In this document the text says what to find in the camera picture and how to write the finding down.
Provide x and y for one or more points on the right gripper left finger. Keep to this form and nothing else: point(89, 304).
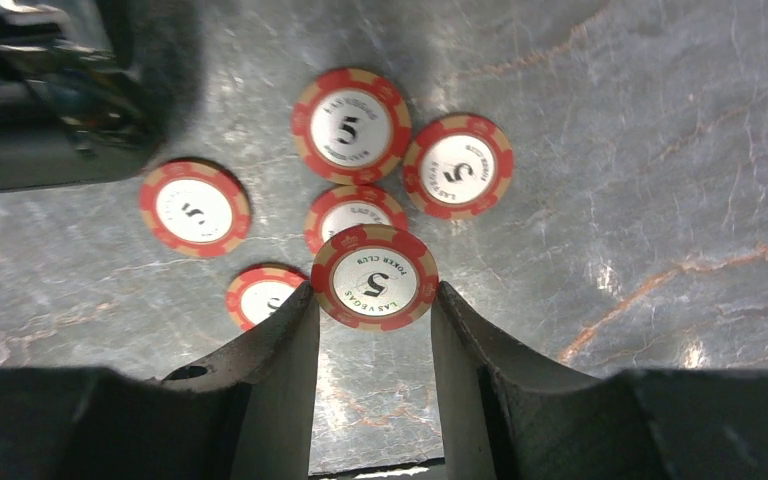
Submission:
point(244, 411)

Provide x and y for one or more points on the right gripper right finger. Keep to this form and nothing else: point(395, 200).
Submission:
point(509, 412)

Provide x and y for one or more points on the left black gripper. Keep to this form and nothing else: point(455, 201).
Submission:
point(74, 108)

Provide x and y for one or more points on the red five poker chip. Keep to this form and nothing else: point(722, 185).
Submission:
point(195, 207)
point(351, 126)
point(346, 206)
point(458, 167)
point(257, 292)

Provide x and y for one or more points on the red five chip stack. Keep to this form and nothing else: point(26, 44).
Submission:
point(375, 277)

